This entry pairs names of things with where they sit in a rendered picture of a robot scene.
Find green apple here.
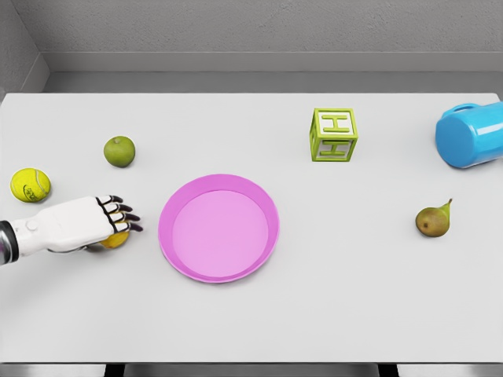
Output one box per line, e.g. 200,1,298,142
103,135,137,169

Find blue mug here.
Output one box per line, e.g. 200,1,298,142
435,101,503,170

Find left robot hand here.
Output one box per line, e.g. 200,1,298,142
40,194,145,254

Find green brown pear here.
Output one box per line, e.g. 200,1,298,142
415,198,453,239

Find yellow tennis ball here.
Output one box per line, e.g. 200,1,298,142
9,167,52,204

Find pink round plate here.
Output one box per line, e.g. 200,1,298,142
158,174,281,284

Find green letter H block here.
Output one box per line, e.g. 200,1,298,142
309,108,360,163

